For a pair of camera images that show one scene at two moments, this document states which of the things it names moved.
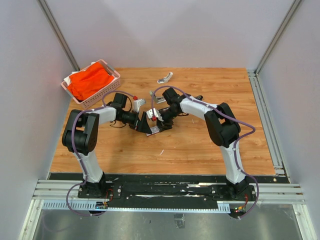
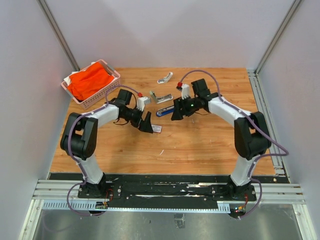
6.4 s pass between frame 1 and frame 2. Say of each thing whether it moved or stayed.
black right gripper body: moved
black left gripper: stayed
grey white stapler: stayed
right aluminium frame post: stayed
